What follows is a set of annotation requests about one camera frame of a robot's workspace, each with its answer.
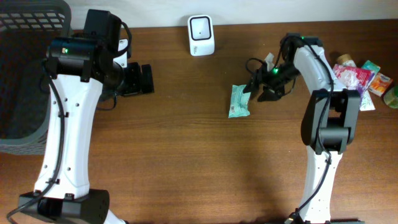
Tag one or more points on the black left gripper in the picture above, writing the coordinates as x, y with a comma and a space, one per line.
134, 84

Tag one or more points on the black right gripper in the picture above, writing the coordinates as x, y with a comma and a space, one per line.
276, 94

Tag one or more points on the mint green wipes pack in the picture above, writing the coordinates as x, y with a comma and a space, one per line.
239, 102

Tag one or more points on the red purple snack bag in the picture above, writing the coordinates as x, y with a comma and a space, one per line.
354, 78

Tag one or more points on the white cone-shaped pouch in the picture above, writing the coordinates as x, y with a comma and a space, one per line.
366, 103

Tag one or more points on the teal small tissue pack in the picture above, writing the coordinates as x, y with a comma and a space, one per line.
368, 65

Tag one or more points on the orange tissue pack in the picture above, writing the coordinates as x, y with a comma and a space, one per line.
380, 84

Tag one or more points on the green lid jar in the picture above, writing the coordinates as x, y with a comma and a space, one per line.
390, 98

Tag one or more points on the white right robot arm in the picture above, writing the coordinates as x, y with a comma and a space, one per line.
329, 122

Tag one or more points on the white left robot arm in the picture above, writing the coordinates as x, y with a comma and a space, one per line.
83, 70

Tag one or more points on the white barcode scanner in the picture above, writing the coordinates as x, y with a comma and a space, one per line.
201, 35

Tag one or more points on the grey plastic mesh basket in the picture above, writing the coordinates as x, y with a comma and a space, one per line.
27, 29

